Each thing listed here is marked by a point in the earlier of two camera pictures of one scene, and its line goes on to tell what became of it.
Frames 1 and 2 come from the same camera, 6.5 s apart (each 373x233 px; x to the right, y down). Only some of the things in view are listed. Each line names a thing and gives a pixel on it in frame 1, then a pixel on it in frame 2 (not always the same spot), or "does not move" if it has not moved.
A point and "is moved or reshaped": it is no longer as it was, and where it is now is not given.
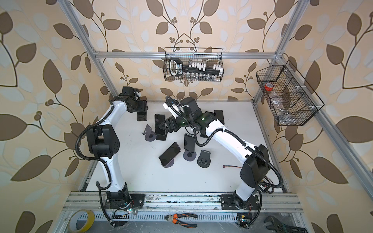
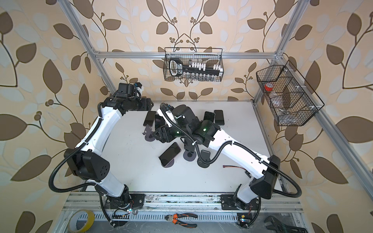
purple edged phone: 142,114 is moved or reshaped
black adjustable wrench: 283,228 does not move
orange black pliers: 175,217 does not move
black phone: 219,115 does not move
